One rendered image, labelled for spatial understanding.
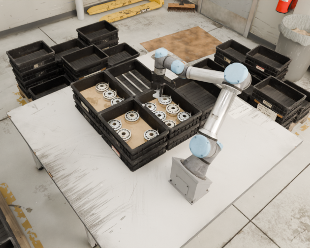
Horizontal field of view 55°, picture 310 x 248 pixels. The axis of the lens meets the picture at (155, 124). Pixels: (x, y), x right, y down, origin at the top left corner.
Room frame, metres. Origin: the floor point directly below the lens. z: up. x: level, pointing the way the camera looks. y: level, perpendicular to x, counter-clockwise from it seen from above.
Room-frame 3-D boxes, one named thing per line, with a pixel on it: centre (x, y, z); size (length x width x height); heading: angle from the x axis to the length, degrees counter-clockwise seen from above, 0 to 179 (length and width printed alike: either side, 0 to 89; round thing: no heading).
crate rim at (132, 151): (1.37, 0.14, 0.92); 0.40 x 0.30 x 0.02; 41
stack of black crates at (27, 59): (2.61, 1.32, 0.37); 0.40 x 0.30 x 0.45; 133
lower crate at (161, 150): (1.37, 0.14, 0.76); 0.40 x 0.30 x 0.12; 41
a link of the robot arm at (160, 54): (1.57, -0.01, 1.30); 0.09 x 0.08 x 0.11; 51
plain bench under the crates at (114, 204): (1.57, 0.02, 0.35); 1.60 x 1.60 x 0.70; 43
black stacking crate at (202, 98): (1.76, -0.31, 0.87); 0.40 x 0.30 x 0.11; 41
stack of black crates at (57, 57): (2.88, 1.03, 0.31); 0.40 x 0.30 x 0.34; 133
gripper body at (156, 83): (1.56, 0.00, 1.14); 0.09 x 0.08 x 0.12; 86
